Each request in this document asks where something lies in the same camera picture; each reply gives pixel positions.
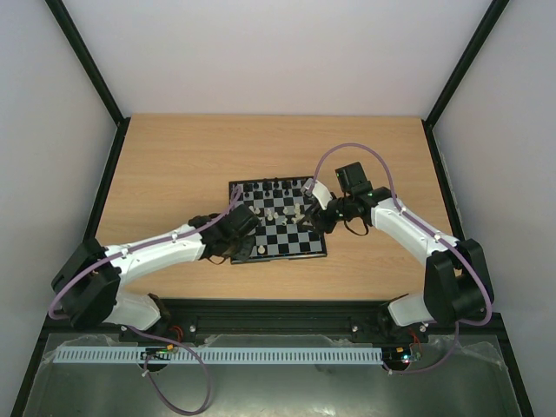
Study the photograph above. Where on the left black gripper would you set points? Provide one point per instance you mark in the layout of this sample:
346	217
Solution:
246	251

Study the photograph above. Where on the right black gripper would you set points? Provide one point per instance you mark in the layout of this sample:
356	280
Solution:
321	216

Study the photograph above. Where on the black grey chessboard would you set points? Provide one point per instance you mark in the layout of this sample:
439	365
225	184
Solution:
279	204

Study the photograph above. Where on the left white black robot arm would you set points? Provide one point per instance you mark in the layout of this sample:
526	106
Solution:
90	288

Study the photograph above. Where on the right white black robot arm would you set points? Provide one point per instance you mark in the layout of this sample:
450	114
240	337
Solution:
457	285

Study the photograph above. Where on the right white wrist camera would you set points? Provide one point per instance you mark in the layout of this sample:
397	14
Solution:
318	191

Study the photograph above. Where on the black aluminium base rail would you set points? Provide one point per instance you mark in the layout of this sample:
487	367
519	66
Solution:
193	321

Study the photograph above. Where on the white slotted cable duct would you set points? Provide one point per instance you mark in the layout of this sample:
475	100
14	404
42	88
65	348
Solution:
221	355

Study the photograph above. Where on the left black frame post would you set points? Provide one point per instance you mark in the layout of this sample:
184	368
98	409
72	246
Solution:
73	36

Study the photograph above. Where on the black frame post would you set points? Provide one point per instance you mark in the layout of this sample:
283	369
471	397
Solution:
73	36
480	35

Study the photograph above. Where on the right black frame post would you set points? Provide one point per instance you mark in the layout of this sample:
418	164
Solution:
480	35

